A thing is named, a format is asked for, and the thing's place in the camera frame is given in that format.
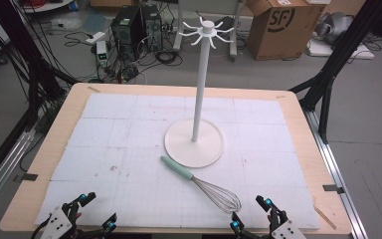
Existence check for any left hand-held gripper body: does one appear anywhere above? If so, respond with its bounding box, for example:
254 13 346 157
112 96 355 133
39 202 106 239

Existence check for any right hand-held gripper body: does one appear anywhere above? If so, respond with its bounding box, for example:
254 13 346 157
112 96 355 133
242 207 307 239

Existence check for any thin wooden strip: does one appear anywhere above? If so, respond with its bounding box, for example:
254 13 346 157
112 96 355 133
313 205 338 231

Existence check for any white gridded mat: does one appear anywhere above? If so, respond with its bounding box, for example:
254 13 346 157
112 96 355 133
34 93 321 231

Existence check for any black tape strip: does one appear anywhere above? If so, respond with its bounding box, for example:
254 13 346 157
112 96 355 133
12 172 40 183
321 183 346 195

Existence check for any white hook stand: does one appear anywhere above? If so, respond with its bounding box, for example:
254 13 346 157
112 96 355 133
164 16 235 169

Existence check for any white power supply unit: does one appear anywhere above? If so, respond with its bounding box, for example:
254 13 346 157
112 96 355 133
95 40 109 68

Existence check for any white power strip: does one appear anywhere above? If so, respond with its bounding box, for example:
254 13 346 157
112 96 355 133
85 31 106 45

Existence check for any white flat board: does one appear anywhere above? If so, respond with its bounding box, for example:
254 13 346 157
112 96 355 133
305 38 376 61

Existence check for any large black computer tower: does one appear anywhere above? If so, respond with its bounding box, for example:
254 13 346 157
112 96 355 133
110 5 144 62

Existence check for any brown cardboard box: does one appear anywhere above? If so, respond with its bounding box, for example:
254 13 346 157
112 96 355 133
246 0 328 62

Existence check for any slim black computer tower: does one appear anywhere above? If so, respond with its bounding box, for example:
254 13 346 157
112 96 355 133
140 4 164 53

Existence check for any grey bag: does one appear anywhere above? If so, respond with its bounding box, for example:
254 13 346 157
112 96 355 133
313 11 355 46

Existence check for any round white table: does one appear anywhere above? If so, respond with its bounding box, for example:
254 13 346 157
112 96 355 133
19 0 76 14

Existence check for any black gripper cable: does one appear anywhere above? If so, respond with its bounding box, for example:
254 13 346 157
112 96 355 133
29 213 53 239

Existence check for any aluminium rail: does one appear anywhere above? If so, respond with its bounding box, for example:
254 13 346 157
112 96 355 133
0 128 37 218
302 109 368 239

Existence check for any whisk with green handle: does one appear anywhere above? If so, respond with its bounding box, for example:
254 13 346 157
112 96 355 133
160 155 243 215

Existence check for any black metal frame post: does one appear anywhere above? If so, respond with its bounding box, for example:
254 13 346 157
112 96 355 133
0 0 80 132
288 0 382 145

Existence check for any coiled black cable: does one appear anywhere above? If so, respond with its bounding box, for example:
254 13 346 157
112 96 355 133
154 49 184 67

